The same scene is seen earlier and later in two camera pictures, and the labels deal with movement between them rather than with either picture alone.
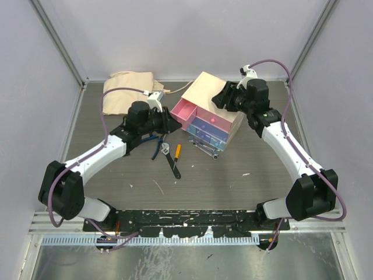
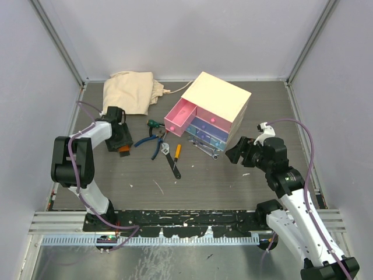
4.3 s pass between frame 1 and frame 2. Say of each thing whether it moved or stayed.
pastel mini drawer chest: stayed
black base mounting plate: stayed
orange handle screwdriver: stayed
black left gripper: moved
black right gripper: moved
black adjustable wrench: stayed
